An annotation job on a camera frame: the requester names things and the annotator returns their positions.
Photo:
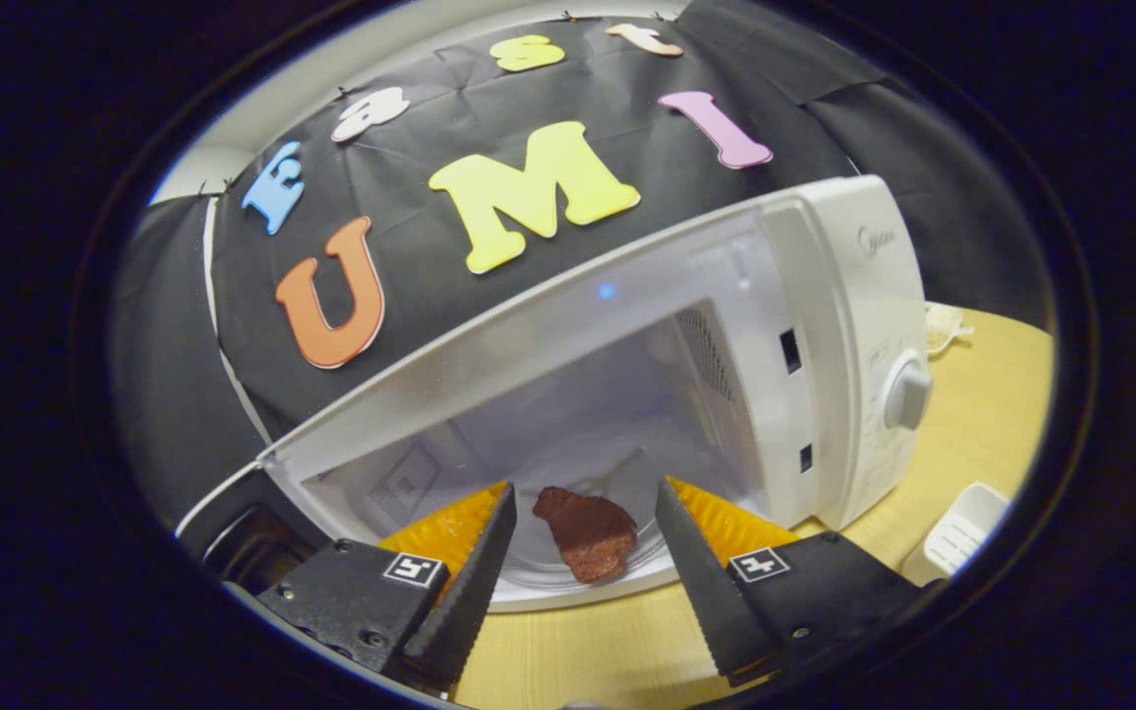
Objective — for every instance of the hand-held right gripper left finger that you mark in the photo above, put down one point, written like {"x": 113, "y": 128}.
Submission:
{"x": 464, "y": 611}

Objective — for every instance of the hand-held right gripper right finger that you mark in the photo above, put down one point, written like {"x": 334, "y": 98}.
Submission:
{"x": 711, "y": 602}

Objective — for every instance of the brown meat piece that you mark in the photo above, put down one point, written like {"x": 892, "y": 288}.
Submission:
{"x": 593, "y": 537}

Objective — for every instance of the white microwave oven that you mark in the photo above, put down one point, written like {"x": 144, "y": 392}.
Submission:
{"x": 854, "y": 296}

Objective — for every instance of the white ribbed tray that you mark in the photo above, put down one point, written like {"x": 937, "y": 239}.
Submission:
{"x": 967, "y": 528}

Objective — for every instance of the white divided snack dish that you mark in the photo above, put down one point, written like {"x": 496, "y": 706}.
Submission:
{"x": 948, "y": 327}

